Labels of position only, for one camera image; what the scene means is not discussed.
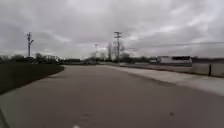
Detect bare trees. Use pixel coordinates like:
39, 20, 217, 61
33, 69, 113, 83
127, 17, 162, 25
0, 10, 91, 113
88, 40, 133, 64

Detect utility pole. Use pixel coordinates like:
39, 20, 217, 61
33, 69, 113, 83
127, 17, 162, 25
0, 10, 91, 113
25, 31, 35, 58
113, 31, 123, 64

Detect grey paved path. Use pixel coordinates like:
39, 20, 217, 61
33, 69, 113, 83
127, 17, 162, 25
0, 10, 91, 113
0, 64, 224, 128

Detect white building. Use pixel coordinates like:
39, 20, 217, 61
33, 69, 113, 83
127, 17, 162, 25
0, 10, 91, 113
156, 55, 194, 66

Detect row of trees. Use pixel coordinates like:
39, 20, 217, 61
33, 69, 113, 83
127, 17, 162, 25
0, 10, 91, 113
0, 53, 65, 65

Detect pale concrete strip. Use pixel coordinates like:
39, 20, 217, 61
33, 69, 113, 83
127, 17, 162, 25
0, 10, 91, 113
99, 64, 224, 98

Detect dark grass stretch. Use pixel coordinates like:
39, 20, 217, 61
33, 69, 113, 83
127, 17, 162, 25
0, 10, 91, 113
0, 62, 65, 95

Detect pale wall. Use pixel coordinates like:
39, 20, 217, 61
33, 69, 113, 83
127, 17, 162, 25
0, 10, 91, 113
191, 62, 224, 78

